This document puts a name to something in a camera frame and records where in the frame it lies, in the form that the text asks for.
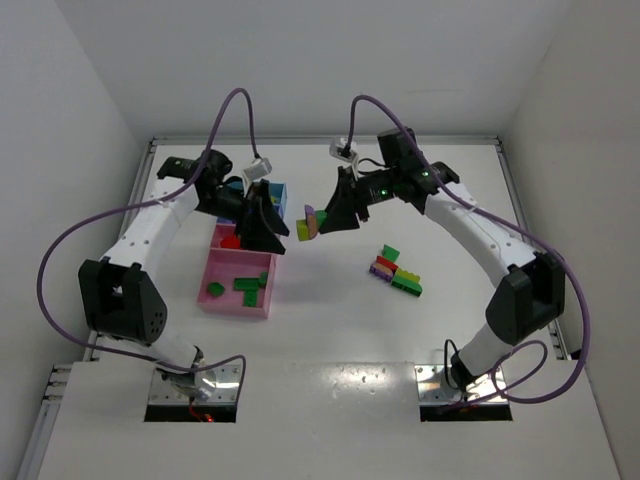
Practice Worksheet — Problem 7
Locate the red flower lego piece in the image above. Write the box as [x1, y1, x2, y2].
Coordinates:
[219, 235, 242, 249]

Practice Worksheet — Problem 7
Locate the purple green lego cluster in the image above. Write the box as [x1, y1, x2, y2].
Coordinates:
[296, 204, 326, 242]

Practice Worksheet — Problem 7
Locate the green lego plate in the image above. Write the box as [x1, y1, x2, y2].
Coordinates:
[233, 277, 260, 291]

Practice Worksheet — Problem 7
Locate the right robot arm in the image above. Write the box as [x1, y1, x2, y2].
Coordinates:
[319, 129, 565, 392]

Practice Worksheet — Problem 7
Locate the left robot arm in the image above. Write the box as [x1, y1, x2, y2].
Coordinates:
[78, 150, 289, 374]

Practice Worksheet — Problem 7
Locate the dark blue bin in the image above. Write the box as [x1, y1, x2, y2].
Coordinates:
[216, 217, 236, 225]

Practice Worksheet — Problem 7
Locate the light blue bin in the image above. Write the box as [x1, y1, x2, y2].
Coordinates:
[269, 182, 288, 219]

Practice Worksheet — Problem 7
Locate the small pink bin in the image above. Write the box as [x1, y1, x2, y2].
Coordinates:
[210, 223, 245, 251]

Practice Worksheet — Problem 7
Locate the large pink bin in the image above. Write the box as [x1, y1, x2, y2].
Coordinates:
[197, 248, 277, 319]

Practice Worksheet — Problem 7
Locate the green sloped lego brick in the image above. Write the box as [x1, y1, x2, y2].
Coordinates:
[382, 244, 400, 263]

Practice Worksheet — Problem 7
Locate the red purple lego stack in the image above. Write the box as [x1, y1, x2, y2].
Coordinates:
[369, 256, 397, 283]

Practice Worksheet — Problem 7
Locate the lime green long lego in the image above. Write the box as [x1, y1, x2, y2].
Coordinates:
[391, 268, 423, 297]

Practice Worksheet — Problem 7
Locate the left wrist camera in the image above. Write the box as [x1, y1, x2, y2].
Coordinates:
[242, 157, 272, 186]

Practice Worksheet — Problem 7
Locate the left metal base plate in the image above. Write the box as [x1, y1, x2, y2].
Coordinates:
[148, 364, 243, 406]

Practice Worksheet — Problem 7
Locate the metal base plate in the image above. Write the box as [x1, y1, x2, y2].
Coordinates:
[414, 364, 508, 407]
[148, 364, 243, 406]

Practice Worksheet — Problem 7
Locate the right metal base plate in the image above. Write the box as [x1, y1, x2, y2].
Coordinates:
[414, 364, 508, 407]

